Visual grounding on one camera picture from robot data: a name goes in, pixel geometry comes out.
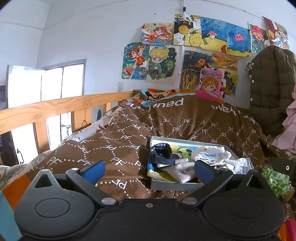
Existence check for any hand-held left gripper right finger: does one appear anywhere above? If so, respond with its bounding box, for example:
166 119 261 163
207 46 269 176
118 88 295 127
179 160 270 208

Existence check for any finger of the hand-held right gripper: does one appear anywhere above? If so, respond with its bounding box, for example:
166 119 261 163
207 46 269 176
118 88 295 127
272 158 296 182

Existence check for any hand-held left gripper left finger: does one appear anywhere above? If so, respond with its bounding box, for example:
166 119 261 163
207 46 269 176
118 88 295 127
29 160 119 208

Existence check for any white knitted cloth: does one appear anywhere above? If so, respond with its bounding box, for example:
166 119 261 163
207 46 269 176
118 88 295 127
190 146 232 166

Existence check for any grey box with cartoon picture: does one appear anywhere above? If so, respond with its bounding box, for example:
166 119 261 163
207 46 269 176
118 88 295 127
147 136 255 192

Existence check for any pink garment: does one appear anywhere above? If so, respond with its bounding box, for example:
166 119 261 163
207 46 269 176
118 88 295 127
272 85 296 156

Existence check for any brown printed blanket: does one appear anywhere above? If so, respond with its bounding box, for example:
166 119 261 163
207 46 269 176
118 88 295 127
0 88 296 241

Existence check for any olive quilted jacket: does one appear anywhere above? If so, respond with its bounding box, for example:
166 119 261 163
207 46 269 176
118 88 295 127
245 45 296 137

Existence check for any window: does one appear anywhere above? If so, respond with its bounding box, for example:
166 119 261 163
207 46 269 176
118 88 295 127
42 59 87 142

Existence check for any white door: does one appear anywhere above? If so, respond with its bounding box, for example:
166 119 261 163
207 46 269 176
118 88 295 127
6 64 47 163

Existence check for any pink blond child wall poster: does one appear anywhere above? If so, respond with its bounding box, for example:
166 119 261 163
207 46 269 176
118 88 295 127
198 67 227 100

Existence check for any dark blue swirl wall poster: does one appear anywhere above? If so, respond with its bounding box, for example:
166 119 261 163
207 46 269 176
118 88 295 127
179 50 214 91

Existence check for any orange landscape wall poster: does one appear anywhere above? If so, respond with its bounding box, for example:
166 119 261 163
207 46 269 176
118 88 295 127
211 53 238 96

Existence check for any blond boy green wall poster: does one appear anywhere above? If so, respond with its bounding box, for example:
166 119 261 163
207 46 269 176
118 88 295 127
145 45 178 84

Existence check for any orange-haired girl blue wall poster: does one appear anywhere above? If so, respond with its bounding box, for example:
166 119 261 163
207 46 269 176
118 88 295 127
121 42 150 80

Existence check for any red-haired character wall poster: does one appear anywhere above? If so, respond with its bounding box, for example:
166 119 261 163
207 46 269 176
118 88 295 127
248 22 271 55

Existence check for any cartoon figures wall poster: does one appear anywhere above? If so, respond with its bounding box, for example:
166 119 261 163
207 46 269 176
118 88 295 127
262 16 290 50

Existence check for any pink jellyfish wall poster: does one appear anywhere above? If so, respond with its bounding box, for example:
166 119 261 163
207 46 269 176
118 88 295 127
225 22 252 57

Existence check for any blue yellow fish wall poster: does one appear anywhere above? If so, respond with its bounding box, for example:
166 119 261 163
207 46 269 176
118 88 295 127
199 17 228 52

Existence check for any sunflower wall poster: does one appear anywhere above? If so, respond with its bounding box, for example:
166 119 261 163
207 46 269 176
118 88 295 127
173 14 201 47

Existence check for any orange-haired fairy wall poster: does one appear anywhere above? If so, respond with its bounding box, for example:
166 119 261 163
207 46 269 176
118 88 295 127
141 22 175 45

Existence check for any white wall cable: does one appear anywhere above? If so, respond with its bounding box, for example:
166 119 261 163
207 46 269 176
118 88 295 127
180 0 189 16

